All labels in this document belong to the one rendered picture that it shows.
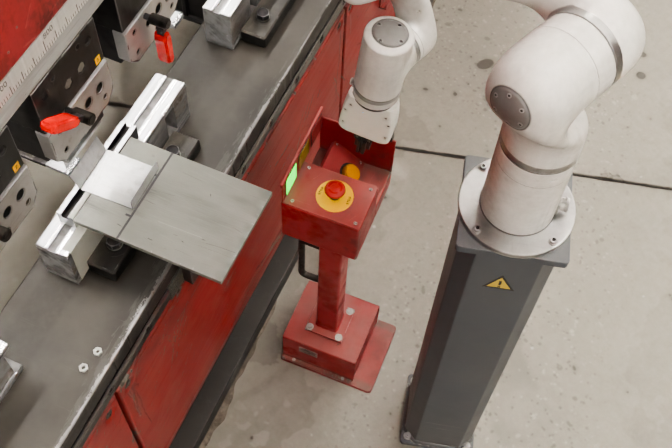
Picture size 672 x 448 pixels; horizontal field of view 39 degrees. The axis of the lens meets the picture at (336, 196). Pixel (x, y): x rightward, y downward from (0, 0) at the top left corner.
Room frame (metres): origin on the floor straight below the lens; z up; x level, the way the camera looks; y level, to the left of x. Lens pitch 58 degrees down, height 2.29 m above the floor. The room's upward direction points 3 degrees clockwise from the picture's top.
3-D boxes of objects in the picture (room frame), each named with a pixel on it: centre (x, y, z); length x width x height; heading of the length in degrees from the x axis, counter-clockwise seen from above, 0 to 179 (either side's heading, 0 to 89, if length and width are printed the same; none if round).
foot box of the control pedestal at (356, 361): (0.99, -0.03, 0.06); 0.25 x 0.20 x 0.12; 71
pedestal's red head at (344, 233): (1.00, 0.00, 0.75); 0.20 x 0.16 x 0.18; 161
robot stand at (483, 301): (0.81, -0.29, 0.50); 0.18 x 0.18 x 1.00; 84
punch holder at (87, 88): (0.81, 0.40, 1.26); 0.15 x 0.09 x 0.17; 159
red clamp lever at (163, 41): (0.95, 0.28, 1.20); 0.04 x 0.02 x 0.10; 69
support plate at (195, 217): (0.78, 0.26, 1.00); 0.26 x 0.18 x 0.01; 69
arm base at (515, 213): (0.81, -0.29, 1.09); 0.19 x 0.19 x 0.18
